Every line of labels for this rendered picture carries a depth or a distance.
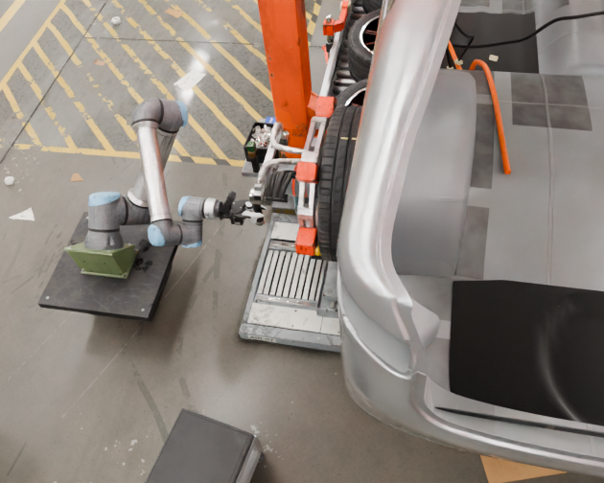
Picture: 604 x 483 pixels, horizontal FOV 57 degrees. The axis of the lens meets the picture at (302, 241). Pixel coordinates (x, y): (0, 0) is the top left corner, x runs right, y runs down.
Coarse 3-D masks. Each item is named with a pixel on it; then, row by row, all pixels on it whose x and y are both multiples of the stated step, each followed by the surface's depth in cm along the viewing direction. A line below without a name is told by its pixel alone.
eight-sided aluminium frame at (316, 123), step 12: (312, 120) 226; (324, 120) 226; (312, 132) 222; (324, 132) 225; (312, 156) 214; (300, 192) 217; (312, 192) 216; (300, 204) 218; (312, 204) 217; (300, 216) 219; (312, 216) 218
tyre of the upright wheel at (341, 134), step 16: (336, 112) 221; (352, 112) 220; (336, 128) 214; (352, 128) 214; (336, 144) 210; (352, 144) 210; (336, 160) 209; (352, 160) 208; (320, 176) 210; (336, 176) 208; (320, 192) 210; (336, 192) 209; (320, 208) 212; (336, 208) 210; (320, 224) 215; (336, 224) 213; (320, 240) 220; (336, 240) 218; (336, 256) 229
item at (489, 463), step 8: (480, 456) 251; (488, 464) 249; (496, 464) 249; (504, 464) 249; (512, 464) 249; (520, 464) 249; (488, 472) 247; (496, 472) 247; (504, 472) 247; (512, 472) 247; (520, 472) 247; (528, 472) 246; (536, 472) 246; (544, 472) 246; (552, 472) 245; (560, 472) 245; (488, 480) 245; (496, 480) 245; (504, 480) 245; (512, 480) 245
